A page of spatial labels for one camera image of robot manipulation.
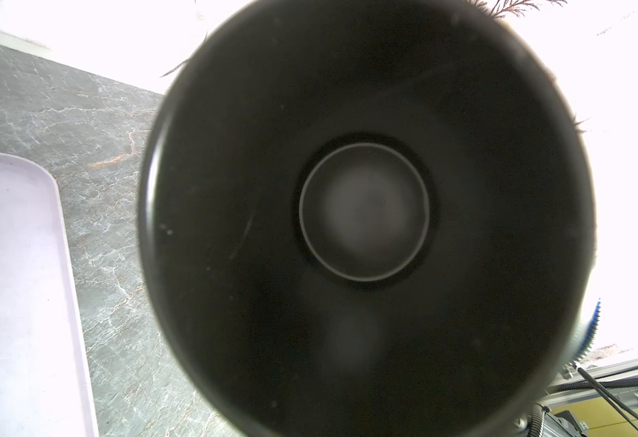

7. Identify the black mug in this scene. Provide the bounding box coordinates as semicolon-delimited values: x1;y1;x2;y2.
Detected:
139;1;595;436

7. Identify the lavender plastic tray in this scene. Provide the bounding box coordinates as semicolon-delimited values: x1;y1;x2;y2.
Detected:
0;153;98;436

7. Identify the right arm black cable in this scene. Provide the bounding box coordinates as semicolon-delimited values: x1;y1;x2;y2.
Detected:
572;362;638;437

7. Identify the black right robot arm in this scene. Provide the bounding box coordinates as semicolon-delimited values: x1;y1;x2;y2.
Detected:
512;403;587;437

